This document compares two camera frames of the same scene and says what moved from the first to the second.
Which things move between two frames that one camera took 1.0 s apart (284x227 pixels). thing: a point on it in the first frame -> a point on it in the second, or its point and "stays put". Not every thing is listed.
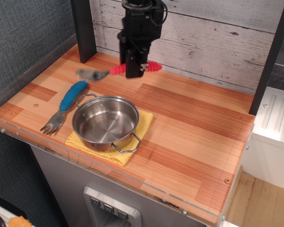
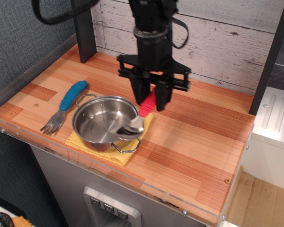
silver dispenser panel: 104,210 stays put
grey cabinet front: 67,181 stays put
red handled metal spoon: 92,75 -> 136,126
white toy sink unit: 269,153 stays put
